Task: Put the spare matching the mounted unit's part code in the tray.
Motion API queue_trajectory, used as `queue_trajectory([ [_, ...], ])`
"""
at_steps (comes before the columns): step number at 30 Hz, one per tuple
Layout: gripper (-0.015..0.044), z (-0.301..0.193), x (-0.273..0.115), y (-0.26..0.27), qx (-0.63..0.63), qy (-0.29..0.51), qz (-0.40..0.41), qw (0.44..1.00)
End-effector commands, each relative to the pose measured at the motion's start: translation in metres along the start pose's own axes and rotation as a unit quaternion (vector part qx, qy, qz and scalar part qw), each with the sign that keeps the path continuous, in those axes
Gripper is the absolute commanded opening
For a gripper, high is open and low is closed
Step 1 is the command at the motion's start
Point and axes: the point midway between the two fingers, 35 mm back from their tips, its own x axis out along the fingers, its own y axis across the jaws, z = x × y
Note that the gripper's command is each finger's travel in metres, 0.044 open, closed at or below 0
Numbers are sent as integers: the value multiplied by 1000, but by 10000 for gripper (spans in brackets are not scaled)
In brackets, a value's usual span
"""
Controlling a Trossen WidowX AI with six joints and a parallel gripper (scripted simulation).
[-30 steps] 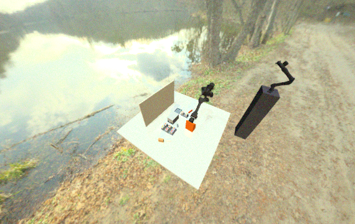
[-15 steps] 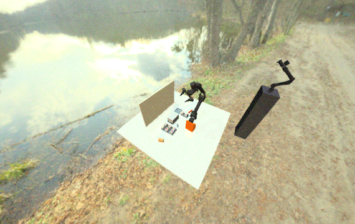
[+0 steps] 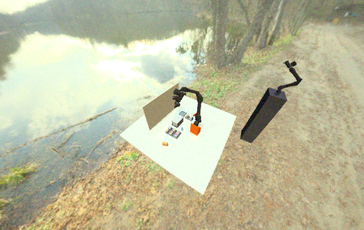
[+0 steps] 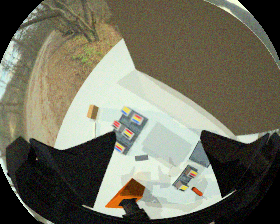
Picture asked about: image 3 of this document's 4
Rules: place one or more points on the tan flat board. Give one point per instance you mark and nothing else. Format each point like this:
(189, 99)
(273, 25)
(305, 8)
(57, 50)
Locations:
(160, 106)

